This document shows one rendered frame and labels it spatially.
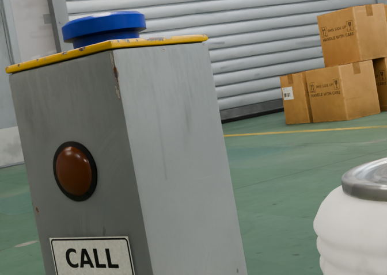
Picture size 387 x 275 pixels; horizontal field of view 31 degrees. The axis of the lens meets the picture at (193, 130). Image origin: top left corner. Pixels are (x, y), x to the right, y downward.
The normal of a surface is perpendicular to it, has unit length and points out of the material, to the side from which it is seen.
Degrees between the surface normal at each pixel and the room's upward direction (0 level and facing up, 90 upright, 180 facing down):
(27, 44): 90
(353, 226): 57
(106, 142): 90
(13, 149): 90
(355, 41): 90
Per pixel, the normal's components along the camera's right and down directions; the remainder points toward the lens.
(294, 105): -0.88, 0.15
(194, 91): 0.79, -0.11
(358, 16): 0.50, -0.04
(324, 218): -0.91, -0.38
